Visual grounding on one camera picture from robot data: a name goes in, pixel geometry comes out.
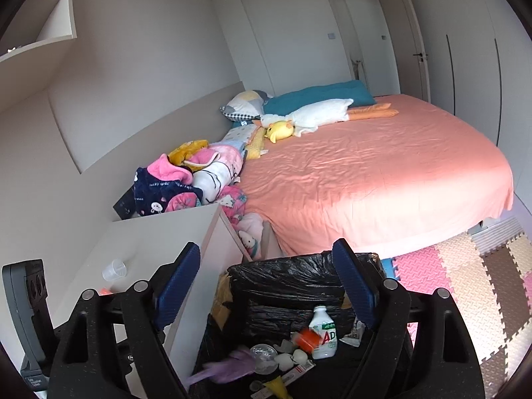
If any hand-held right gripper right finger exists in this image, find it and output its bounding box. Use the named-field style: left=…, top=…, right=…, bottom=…
left=332, top=238, right=487, bottom=399

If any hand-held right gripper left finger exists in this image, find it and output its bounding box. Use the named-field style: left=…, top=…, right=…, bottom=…
left=48, top=241, right=202, bottom=399

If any cardboard box bin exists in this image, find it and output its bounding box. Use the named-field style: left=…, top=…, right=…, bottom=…
left=210, top=253, right=381, bottom=329

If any white snack wrapper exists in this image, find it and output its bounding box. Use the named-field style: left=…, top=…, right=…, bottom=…
left=341, top=316, right=366, bottom=347

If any white bottle green label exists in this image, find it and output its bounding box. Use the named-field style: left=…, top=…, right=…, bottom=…
left=310, top=305, right=338, bottom=359

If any black-lined cardboard trash bin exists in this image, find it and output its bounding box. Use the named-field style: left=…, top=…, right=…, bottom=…
left=189, top=250, right=416, bottom=399

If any purple paper flower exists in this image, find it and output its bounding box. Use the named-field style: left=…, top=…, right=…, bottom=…
left=187, top=349, right=254, bottom=385

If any white stick packet red print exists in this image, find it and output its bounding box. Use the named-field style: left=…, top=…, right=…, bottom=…
left=280, top=361, right=313, bottom=383

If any clear plastic cup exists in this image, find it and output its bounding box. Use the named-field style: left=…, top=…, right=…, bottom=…
left=249, top=343, right=278, bottom=375
left=102, top=258, right=126, bottom=282

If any yellow wrapper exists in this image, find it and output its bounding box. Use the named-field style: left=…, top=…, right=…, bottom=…
left=264, top=376, right=292, bottom=399

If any white nightstand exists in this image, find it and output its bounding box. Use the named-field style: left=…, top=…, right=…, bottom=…
left=54, top=203, right=254, bottom=387

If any white pink plush toy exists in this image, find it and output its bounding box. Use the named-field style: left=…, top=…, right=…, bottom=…
left=235, top=212, right=264, bottom=260

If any black flat panel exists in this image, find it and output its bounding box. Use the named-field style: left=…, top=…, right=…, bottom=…
left=113, top=189, right=138, bottom=221

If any navy pink fleece garment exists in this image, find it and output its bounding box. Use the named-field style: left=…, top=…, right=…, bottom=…
left=133, top=154, right=204, bottom=217

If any foam puzzle floor mat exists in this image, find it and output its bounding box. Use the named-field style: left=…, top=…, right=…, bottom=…
left=380, top=216, right=532, bottom=383

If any bed with pink sheet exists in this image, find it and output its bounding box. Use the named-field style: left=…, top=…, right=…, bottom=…
left=233, top=93, right=516, bottom=258

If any white pink cartoon blanket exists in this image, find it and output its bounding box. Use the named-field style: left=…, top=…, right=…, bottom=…
left=185, top=143, right=246, bottom=204

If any yellow fleece garment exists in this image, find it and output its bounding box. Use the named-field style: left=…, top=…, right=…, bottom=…
left=168, top=140, right=209, bottom=166

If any grey headboard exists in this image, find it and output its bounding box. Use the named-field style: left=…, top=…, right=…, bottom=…
left=79, top=81, right=244, bottom=175

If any yellow dotted long pillow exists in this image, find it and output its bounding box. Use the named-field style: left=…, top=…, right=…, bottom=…
left=245, top=127, right=267, bottom=161

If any light patterned pillow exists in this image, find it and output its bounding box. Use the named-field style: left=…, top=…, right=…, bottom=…
left=220, top=125, right=256, bottom=150

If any yellow duck plush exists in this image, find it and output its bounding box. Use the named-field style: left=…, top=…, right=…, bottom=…
left=265, top=120, right=295, bottom=144

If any white goose plush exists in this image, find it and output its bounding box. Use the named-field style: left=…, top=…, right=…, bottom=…
left=253, top=98, right=400, bottom=137

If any grey yellow patchwork pillow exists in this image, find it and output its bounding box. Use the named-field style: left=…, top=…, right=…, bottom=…
left=220, top=90, right=273, bottom=121

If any teal pillow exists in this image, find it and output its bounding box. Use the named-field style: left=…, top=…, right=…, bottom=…
left=263, top=80, right=377, bottom=116

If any white door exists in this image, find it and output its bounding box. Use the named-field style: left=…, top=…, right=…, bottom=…
left=393, top=0, right=431, bottom=102

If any white wardrobe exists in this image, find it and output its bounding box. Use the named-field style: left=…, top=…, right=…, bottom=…
left=424, top=0, right=532, bottom=154

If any white wall shelf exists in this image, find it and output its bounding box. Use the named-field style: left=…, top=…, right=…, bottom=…
left=0, top=0, right=79, bottom=63

